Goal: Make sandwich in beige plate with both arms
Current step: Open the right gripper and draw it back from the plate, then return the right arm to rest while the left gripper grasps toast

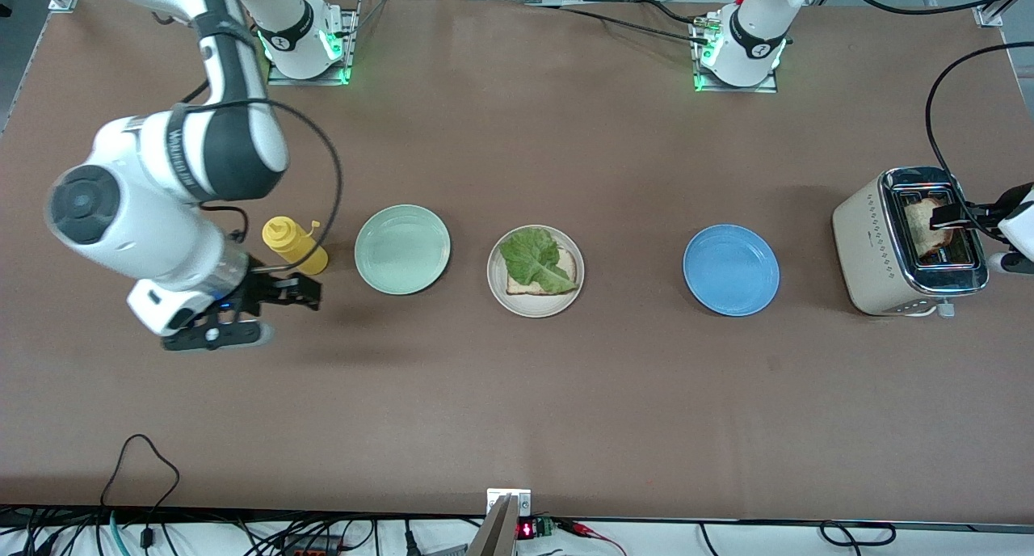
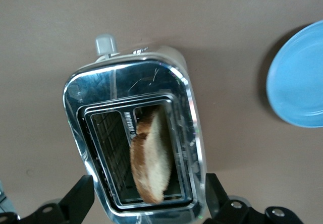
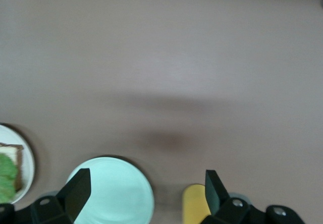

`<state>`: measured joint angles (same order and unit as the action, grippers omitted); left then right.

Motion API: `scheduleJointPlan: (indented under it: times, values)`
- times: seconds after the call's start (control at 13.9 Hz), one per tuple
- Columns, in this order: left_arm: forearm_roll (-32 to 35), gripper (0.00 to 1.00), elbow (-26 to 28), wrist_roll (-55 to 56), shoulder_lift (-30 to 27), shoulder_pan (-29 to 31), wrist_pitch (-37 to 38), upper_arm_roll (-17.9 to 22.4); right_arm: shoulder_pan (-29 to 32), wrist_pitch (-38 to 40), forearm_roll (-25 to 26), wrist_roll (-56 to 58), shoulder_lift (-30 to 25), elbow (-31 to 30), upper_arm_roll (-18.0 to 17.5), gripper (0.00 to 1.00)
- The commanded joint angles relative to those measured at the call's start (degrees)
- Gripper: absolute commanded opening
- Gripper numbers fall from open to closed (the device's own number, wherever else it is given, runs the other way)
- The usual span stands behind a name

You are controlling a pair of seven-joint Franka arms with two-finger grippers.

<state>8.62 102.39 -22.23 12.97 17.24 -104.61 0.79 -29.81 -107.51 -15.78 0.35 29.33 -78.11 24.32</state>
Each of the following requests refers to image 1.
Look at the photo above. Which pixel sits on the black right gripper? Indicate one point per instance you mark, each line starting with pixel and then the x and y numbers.
pixel 264 290

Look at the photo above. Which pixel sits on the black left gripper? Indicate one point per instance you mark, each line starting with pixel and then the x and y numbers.
pixel 984 212

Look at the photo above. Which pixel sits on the toasted bread slice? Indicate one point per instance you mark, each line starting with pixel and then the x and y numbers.
pixel 521 288
pixel 921 237

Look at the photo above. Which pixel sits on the yellow squeeze bottle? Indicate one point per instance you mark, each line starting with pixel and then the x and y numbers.
pixel 303 253

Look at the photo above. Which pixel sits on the green lettuce leaf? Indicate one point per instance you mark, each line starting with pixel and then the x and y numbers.
pixel 533 257

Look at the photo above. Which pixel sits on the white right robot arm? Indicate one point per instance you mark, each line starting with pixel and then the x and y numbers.
pixel 137 216

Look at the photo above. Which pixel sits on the light green plate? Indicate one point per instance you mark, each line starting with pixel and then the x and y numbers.
pixel 402 249

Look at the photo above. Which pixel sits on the blue plate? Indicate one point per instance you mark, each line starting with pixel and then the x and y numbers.
pixel 731 269

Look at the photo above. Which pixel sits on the beige plate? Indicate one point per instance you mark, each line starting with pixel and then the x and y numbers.
pixel 533 307

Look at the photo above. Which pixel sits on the beige chrome toaster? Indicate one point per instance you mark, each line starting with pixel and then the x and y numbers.
pixel 860 249

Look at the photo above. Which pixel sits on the red digit display module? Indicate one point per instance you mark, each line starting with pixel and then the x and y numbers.
pixel 527 530

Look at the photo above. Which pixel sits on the red clip lead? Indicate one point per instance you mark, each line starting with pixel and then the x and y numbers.
pixel 577 528

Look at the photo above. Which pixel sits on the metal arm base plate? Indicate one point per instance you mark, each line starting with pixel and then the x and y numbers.
pixel 727 89
pixel 307 82

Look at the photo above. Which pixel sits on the white mounting bracket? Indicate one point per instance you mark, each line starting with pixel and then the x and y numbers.
pixel 494 498

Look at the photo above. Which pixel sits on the grey metal mount bar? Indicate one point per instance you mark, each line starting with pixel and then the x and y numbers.
pixel 497 536

